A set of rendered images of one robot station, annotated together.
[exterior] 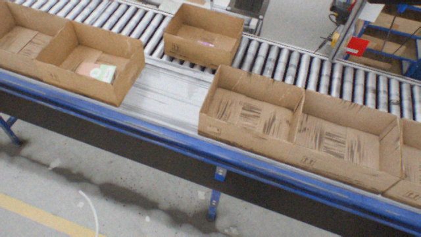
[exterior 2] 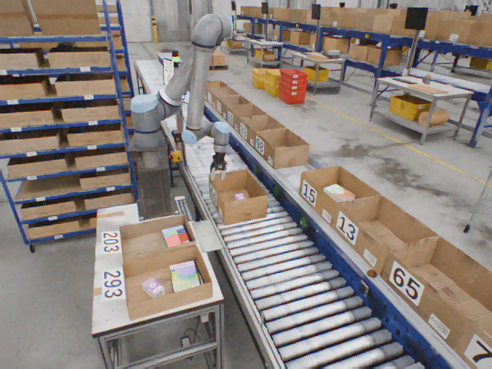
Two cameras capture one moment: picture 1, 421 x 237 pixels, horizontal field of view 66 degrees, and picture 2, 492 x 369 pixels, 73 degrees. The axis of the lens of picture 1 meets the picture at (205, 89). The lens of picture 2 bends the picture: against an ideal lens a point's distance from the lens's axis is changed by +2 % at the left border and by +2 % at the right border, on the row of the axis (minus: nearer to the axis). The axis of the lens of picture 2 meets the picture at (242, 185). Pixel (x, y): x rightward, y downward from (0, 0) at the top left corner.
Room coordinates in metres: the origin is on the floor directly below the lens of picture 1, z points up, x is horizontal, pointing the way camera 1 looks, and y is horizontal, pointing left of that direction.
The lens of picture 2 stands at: (2.50, 1.63, 1.99)
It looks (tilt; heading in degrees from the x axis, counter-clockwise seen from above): 29 degrees down; 235
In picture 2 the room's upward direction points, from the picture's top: 1 degrees clockwise
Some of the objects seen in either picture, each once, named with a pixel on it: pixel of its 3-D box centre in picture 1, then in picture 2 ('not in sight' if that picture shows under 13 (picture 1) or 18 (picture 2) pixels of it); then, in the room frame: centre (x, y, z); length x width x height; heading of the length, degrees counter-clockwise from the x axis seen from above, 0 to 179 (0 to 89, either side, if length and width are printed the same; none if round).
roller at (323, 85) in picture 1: (322, 92); (215, 164); (1.17, -0.66, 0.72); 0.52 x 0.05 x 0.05; 165
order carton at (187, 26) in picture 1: (204, 36); (236, 194); (1.41, 0.03, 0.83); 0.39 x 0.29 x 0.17; 75
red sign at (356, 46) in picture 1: (350, 45); not in sight; (1.43, -0.82, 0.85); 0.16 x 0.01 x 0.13; 75
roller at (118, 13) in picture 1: (106, 28); (284, 267); (1.52, 0.66, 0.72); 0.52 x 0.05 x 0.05; 165
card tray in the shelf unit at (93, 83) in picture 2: not in sight; (87, 83); (1.95, -1.27, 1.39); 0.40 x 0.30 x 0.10; 164
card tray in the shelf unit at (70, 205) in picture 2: not in sight; (51, 201); (2.43, -1.40, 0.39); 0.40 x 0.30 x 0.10; 165
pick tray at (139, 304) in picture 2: not in sight; (167, 279); (2.10, 0.46, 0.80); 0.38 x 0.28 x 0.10; 166
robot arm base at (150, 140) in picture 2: not in sight; (147, 134); (1.87, -0.24, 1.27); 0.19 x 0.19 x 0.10
